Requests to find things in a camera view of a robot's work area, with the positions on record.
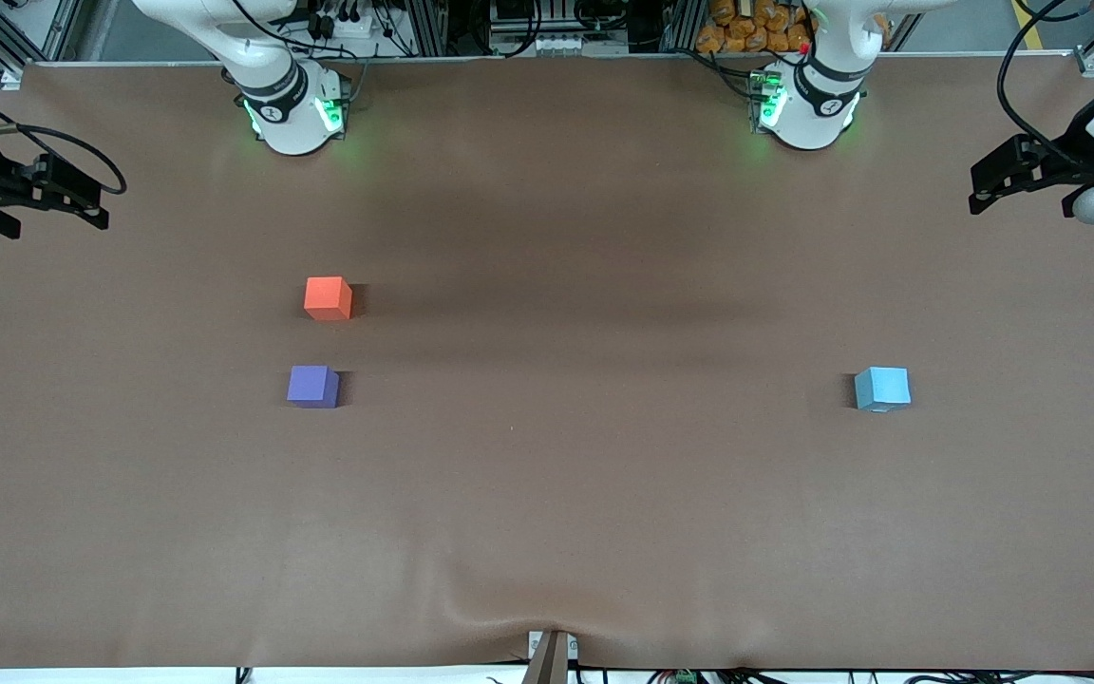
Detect orange snack bags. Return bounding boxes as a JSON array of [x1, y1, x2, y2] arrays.
[[696, 0, 814, 54]]

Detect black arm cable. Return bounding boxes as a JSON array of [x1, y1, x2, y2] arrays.
[[996, 0, 1091, 174], [0, 76, 127, 196]]

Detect light blue block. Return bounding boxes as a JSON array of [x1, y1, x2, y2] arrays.
[[855, 367, 912, 413]]

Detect orange block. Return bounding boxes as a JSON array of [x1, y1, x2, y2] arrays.
[[304, 276, 354, 321]]

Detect white power strip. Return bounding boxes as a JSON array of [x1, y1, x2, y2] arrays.
[[305, 8, 377, 39]]

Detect brown table cover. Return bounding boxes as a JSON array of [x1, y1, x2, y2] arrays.
[[0, 55, 1094, 671]]

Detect white terminal block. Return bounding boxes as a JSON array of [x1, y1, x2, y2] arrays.
[[507, 33, 595, 56]]

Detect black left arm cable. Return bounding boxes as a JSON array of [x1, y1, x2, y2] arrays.
[[996, 0, 1091, 174]]

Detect purple block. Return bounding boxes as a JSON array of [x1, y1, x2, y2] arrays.
[[287, 365, 341, 409]]

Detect camera mount post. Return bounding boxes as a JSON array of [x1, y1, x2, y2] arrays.
[[521, 629, 579, 684]]

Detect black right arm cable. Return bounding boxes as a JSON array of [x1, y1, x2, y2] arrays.
[[0, 76, 127, 196]]

